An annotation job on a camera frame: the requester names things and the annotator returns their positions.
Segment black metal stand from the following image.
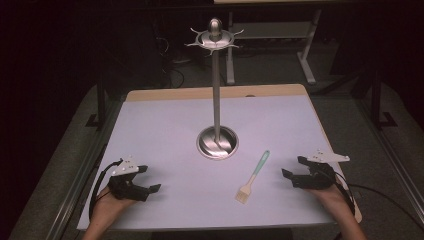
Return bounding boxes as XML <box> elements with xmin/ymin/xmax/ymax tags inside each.
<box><xmin>368</xmin><ymin>64</ymin><xmax>398</xmax><ymax>130</ymax></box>
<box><xmin>84</xmin><ymin>74</ymin><xmax>108</xmax><ymax>130</ymax></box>

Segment teal handled pastry brush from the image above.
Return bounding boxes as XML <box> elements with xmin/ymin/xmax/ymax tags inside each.
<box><xmin>235</xmin><ymin>149</ymin><xmax>271</xmax><ymax>205</ymax></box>

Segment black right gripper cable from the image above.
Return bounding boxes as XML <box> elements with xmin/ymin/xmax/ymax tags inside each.
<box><xmin>333</xmin><ymin>171</ymin><xmax>424</xmax><ymax>233</ymax></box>

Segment metal utensil rack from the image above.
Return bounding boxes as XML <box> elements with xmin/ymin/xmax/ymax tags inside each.
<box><xmin>184</xmin><ymin>17</ymin><xmax>245</xmax><ymax>160</ymax></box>

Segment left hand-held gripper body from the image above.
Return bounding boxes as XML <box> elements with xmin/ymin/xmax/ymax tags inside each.
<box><xmin>107</xmin><ymin>155</ymin><xmax>150</xmax><ymax>203</ymax></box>

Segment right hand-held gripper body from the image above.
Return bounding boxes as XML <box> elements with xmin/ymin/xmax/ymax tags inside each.
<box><xmin>290</xmin><ymin>149</ymin><xmax>351</xmax><ymax>191</ymax></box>

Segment person's left hand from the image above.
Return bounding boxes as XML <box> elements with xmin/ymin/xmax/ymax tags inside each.
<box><xmin>90</xmin><ymin>185</ymin><xmax>138</xmax><ymax>221</ymax></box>

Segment person's right hand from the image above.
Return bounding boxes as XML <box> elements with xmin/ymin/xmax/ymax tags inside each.
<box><xmin>306</xmin><ymin>182</ymin><xmax>352</xmax><ymax>214</ymax></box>

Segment white table mat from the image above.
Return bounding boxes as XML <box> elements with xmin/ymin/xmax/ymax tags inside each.
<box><xmin>77</xmin><ymin>94</ymin><xmax>336</xmax><ymax>232</ymax></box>

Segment white metal desk frame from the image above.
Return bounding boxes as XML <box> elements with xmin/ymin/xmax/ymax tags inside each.
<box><xmin>213</xmin><ymin>0</ymin><xmax>324</xmax><ymax>86</ymax></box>

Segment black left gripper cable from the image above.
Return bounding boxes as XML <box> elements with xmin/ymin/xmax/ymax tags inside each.
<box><xmin>87</xmin><ymin>159</ymin><xmax>124</xmax><ymax>222</ymax></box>

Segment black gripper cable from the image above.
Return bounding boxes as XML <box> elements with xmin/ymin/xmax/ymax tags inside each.
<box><xmin>333</xmin><ymin>171</ymin><xmax>424</xmax><ymax>233</ymax></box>
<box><xmin>87</xmin><ymin>159</ymin><xmax>124</xmax><ymax>222</ymax></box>

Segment black floor cables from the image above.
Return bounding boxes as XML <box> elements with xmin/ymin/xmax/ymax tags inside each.
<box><xmin>154</xmin><ymin>34</ymin><xmax>188</xmax><ymax>89</ymax></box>

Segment aluminium frame rail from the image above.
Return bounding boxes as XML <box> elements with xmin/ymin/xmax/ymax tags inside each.
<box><xmin>354</xmin><ymin>98</ymin><xmax>424</xmax><ymax>218</ymax></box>
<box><xmin>44</xmin><ymin>99</ymin><xmax>123</xmax><ymax>240</ymax></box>

